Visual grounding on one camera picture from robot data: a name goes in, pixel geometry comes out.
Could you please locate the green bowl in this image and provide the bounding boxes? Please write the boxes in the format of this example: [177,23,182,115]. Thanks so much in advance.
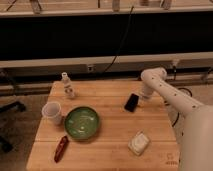
[64,106,100,140]

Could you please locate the white cup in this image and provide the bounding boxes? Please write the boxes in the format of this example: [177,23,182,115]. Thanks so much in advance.
[41,102,62,125]

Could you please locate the small clear bottle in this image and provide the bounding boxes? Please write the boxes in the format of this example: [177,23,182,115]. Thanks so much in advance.
[61,72,75,99]

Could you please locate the black hanging cable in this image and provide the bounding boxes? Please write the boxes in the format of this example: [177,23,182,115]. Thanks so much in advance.
[101,4,135,74]

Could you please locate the red brown pen tool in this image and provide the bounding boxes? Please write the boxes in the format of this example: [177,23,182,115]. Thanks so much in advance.
[54,136,69,163]

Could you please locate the black office chair base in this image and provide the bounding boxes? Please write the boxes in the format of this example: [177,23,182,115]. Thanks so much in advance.
[0,69,27,153]

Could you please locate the black eraser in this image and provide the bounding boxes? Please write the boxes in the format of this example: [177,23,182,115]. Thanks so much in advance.
[124,93,139,112]

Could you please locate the white wrapped square object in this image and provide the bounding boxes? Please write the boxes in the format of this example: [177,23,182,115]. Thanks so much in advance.
[128,131,150,156]

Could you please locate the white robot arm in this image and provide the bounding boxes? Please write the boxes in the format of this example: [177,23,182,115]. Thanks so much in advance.
[140,67,213,171]

